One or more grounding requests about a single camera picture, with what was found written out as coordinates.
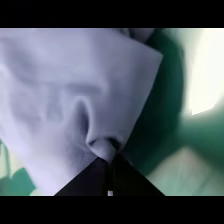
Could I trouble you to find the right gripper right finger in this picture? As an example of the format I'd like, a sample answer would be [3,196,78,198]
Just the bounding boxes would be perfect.
[109,153,166,197]

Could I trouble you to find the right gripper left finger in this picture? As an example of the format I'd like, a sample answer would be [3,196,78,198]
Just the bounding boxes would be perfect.
[54,157,111,197]

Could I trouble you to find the white garment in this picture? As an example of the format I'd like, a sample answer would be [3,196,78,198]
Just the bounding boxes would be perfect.
[0,28,164,197]

